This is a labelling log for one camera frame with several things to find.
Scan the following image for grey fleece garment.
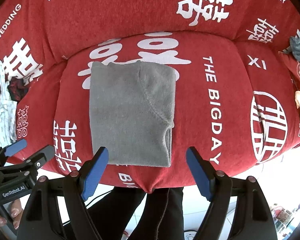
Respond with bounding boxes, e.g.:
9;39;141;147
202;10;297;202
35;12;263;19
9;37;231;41
89;61;177;167

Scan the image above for person's left hand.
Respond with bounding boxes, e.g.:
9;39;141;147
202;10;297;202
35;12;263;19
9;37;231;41
0;199;24;230

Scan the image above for pale floral bed sheet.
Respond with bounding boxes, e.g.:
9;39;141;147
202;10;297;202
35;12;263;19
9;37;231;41
0;61;17;147

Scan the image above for dark red patterned garment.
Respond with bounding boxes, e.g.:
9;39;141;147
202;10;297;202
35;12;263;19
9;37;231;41
8;77;29;103

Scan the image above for person's black trousers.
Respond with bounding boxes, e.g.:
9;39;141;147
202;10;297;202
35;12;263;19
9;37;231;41
62;186;185;240

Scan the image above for red embroidered pillow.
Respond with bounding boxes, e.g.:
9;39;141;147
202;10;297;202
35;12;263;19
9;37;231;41
279;52;300;90

